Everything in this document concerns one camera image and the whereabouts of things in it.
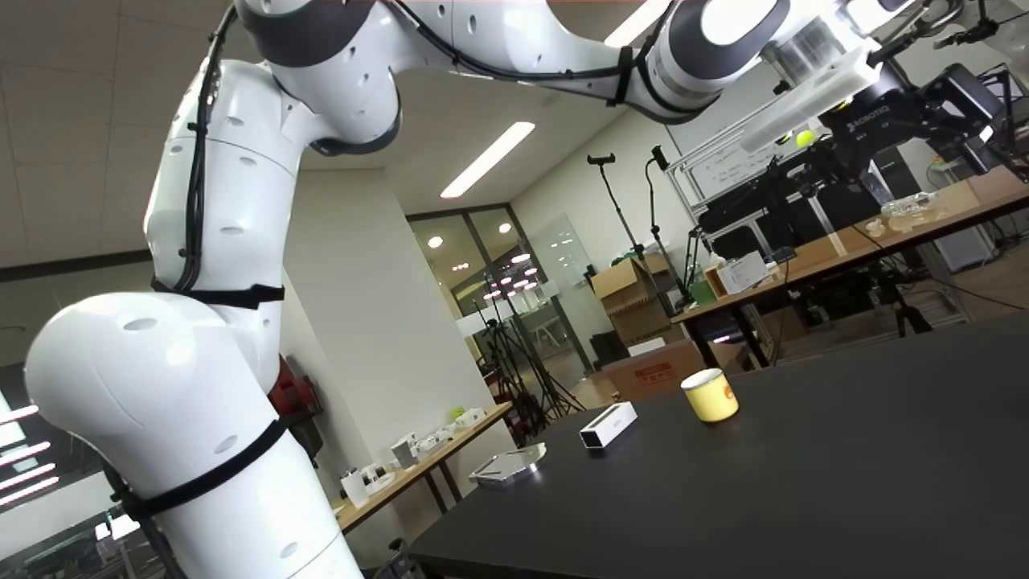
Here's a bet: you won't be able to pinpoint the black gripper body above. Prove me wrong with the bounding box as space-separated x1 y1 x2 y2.
846 76 947 152

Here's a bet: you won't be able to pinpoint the yellow enamel mug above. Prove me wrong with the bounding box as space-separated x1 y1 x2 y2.
678 363 743 429

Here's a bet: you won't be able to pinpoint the long wooden desk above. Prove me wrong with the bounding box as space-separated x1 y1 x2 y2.
668 156 1029 372

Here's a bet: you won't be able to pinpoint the black monitor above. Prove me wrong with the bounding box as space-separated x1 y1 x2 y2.
703 180 798 260

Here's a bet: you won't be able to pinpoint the long ceiling light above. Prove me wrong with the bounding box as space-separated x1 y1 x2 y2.
439 118 536 204
602 0 677 51

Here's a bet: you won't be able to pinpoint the stacked cardboard boxes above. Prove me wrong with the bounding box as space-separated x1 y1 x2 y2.
589 255 677 346

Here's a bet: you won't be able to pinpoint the brown cardboard box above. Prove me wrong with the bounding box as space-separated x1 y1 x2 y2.
594 334 708 404

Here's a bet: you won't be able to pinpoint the white rectangular box device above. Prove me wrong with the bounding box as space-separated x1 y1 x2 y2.
575 400 641 452

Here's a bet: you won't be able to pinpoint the black tripod cluster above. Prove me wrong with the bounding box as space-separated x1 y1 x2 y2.
470 309 589 430

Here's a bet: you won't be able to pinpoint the narrow wooden side table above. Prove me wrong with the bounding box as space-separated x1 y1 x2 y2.
333 400 519 537

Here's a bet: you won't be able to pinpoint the white flat tray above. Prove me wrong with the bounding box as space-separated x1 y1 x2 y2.
468 440 550 492

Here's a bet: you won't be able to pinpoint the small white boxes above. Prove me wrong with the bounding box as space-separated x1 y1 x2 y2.
338 459 396 507

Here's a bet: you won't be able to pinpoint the red fire extinguisher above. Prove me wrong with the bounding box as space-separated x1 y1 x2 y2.
266 356 325 434

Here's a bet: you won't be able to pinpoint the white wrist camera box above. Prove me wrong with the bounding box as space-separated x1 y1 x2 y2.
771 14 875 108

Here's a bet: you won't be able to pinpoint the black stand with camera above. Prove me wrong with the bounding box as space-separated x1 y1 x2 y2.
641 140 696 287

